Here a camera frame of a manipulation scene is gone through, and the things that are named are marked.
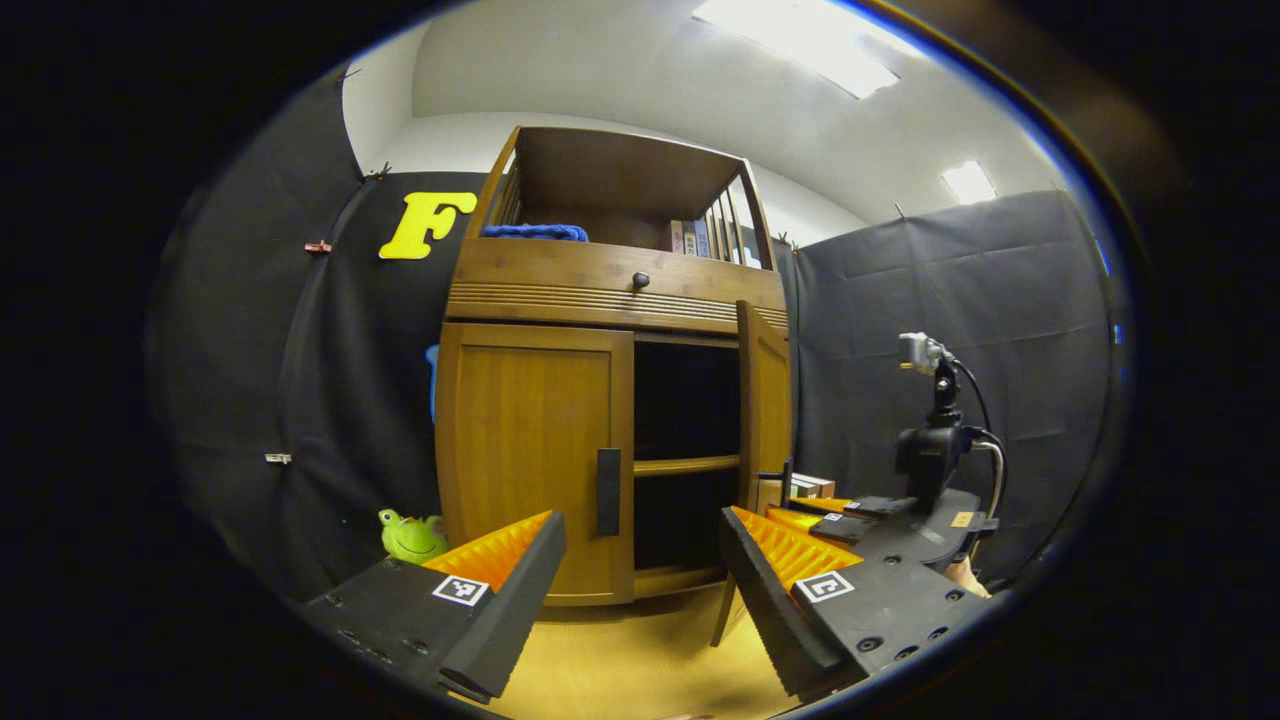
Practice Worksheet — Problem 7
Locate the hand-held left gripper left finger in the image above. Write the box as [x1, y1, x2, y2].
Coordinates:
[300, 510, 569, 704]

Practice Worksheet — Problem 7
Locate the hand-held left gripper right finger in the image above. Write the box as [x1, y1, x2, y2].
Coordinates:
[718, 505, 996, 704]

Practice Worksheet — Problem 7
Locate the wooden shoe cabinet door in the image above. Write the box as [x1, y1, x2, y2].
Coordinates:
[437, 322, 636, 606]
[737, 300, 794, 513]

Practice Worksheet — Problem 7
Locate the wooden double-door shoe cabinet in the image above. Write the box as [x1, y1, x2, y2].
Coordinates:
[435, 125, 796, 646]

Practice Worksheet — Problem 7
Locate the wooden cabinet shelf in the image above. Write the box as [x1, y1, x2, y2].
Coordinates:
[633, 455, 741, 478]

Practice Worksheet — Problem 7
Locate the wooden cabinet drawer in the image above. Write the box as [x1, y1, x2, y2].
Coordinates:
[445, 238, 791, 336]

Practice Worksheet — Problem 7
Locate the green frog plush toy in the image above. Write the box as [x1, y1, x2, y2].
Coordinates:
[378, 508, 449, 566]

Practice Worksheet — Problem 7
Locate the small ceiling light panel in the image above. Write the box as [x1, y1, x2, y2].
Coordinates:
[940, 160, 998, 206]

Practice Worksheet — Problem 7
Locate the black backdrop cloth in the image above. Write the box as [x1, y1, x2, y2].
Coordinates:
[150, 65, 1116, 601]

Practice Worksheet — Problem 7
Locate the blue folded cloth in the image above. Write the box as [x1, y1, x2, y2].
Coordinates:
[482, 223, 591, 243]

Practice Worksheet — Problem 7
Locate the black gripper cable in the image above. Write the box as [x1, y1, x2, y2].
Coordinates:
[950, 358, 1009, 521]

